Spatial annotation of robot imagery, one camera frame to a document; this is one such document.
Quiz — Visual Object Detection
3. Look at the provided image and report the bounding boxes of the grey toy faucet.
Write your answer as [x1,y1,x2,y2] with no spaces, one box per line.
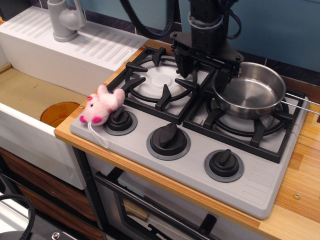
[47,0,86,43]

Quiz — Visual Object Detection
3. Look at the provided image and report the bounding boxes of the black right stove knob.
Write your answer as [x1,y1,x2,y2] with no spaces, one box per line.
[204,149,245,183]

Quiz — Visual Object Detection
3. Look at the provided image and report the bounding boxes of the black left stove knob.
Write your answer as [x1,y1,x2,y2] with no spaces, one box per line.
[103,107,138,136]

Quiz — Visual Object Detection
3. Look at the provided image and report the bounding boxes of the wooden drawer cabinet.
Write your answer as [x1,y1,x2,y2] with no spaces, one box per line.
[0,148,106,240]

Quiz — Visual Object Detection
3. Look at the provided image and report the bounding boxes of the black burner grate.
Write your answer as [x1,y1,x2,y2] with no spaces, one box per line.
[107,47,215,125]
[183,84,306,164]

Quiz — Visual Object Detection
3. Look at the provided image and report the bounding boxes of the stainless steel pan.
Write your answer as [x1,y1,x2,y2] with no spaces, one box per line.
[215,62,310,120]

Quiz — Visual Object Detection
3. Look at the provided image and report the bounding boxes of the black braided cable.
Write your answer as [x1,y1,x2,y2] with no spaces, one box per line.
[0,193,36,240]

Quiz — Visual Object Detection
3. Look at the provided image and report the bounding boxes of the white toy sink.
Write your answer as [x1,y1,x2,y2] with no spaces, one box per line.
[0,6,146,190]

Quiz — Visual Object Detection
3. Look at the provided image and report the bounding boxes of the black right burner grate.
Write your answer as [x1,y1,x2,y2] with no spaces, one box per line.
[183,84,306,164]

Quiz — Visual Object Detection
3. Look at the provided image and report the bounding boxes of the black stove knob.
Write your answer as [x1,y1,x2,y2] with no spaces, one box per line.
[103,107,138,136]
[146,123,191,161]
[204,149,245,183]

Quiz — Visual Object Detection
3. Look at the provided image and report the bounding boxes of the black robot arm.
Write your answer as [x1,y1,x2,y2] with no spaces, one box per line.
[170,0,244,93]

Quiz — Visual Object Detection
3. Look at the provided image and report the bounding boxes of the orange sink drain plate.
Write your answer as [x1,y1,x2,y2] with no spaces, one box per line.
[40,101,80,128]

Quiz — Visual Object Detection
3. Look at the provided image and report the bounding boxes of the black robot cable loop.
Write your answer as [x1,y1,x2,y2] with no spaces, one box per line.
[118,0,176,40]

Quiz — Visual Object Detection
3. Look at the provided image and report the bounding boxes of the oven door with handle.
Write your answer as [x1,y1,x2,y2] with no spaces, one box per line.
[94,167,218,240]

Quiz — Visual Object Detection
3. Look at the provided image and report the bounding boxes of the black middle stove knob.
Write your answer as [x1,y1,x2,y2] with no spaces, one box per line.
[146,123,191,161]

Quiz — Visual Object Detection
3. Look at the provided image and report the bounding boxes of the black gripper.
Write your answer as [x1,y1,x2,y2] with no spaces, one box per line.
[170,31,244,96]

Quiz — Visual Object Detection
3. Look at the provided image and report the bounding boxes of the pink stuffed pig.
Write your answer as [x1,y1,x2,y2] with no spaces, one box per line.
[79,84,125,149]

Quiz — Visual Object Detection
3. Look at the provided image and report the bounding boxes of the black left burner grate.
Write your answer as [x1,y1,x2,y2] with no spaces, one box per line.
[107,47,215,125]

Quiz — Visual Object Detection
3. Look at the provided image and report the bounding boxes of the grey toy stove top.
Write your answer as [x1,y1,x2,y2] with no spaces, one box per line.
[70,47,310,219]

